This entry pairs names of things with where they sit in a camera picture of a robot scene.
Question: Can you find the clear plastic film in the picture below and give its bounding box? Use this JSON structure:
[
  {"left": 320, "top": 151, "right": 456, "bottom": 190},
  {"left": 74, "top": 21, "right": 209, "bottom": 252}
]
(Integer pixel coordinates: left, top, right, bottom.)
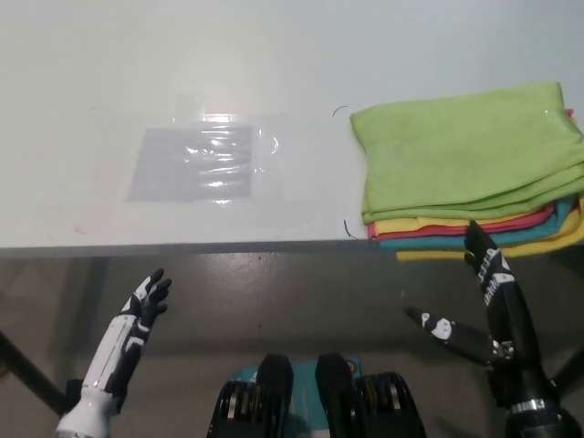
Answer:
[{"left": 125, "top": 93, "right": 341, "bottom": 229}]

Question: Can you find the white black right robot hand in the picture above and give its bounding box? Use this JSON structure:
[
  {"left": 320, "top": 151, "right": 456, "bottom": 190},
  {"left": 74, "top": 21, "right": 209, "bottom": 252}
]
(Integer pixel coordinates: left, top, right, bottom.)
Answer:
[{"left": 404, "top": 219, "right": 560, "bottom": 412}]

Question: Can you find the clear plastic sheet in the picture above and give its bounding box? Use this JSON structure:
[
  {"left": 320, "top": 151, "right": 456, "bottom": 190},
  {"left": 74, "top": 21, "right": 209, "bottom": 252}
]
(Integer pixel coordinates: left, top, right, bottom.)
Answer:
[{"left": 126, "top": 125, "right": 254, "bottom": 204}]

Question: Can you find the yellow microfibre cloth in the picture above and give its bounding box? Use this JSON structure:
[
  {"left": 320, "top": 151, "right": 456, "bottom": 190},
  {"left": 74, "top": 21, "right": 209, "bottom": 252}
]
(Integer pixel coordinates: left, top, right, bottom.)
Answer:
[
  {"left": 395, "top": 193, "right": 584, "bottom": 263},
  {"left": 372, "top": 207, "right": 560, "bottom": 235}
]

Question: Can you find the dark upright table leg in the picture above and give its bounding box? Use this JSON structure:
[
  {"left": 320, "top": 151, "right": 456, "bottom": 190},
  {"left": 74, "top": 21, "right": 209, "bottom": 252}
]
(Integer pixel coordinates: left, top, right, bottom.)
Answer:
[{"left": 84, "top": 256, "right": 111, "bottom": 352}]

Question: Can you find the black diagonal table brace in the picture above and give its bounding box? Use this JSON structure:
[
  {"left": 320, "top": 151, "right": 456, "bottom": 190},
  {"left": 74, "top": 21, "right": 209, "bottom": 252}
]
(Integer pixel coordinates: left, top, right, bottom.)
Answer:
[
  {"left": 0, "top": 327, "right": 86, "bottom": 417},
  {"left": 545, "top": 339, "right": 584, "bottom": 399}
]

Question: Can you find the teal microfibre cloth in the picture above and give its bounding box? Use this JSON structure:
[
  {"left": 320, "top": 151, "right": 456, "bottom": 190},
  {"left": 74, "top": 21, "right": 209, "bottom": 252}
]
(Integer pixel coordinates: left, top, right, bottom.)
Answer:
[{"left": 378, "top": 194, "right": 580, "bottom": 251}]

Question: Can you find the green microfibre cloth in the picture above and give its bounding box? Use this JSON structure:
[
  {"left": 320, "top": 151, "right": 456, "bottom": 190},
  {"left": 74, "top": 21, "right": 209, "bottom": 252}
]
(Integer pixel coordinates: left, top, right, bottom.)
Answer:
[{"left": 349, "top": 80, "right": 584, "bottom": 226}]

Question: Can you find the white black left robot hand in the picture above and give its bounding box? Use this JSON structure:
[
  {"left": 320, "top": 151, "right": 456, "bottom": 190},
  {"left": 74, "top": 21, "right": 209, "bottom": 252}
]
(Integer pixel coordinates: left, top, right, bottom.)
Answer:
[{"left": 78, "top": 267, "right": 173, "bottom": 405}]

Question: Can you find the black teal robot torso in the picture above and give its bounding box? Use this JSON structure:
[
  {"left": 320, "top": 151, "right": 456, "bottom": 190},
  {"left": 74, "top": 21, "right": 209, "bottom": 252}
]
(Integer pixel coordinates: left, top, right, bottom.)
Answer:
[{"left": 207, "top": 352, "right": 428, "bottom": 438}]

